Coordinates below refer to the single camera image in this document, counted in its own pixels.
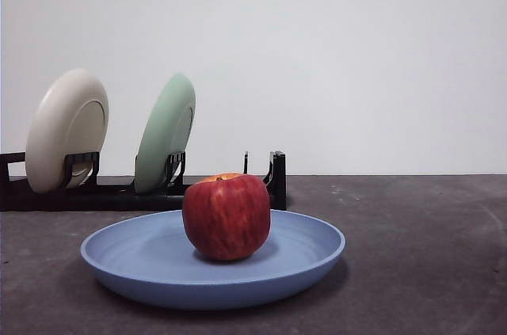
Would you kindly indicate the black plate rack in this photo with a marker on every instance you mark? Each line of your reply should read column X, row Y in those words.
column 79, row 200

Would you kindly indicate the beige plate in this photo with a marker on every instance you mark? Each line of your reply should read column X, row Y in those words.
column 55, row 121

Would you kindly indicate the blue plate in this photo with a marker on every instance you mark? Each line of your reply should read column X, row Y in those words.
column 158, row 263

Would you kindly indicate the red apple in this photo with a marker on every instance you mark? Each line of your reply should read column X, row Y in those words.
column 226, row 216

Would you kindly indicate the green plate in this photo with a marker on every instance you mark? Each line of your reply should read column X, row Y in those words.
column 166, row 125

